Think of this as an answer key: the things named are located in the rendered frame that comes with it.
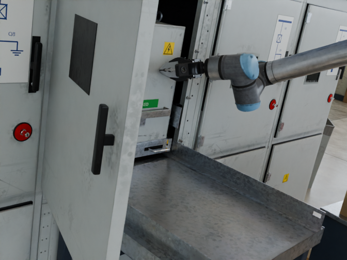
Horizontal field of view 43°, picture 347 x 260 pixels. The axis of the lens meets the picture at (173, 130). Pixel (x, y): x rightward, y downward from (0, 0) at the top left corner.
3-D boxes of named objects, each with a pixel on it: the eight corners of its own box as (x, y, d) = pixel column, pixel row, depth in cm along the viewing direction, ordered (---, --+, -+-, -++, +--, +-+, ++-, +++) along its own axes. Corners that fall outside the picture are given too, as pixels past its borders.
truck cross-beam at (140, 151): (170, 151, 189) (172, 138, 187) (61, 172, 150) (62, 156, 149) (162, 147, 192) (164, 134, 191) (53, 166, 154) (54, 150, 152)
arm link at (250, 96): (266, 98, 167) (261, 69, 160) (257, 115, 159) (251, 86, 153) (242, 98, 172) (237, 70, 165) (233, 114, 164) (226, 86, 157)
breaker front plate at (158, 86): (167, 142, 186) (186, 29, 172) (68, 158, 151) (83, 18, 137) (164, 141, 187) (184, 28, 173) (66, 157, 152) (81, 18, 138)
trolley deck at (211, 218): (320, 242, 149) (325, 227, 148) (204, 316, 105) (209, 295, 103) (178, 168, 192) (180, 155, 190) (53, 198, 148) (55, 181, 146)
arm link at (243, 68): (254, 86, 152) (249, 60, 147) (221, 86, 158) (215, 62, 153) (262, 72, 159) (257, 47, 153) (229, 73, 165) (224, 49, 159)
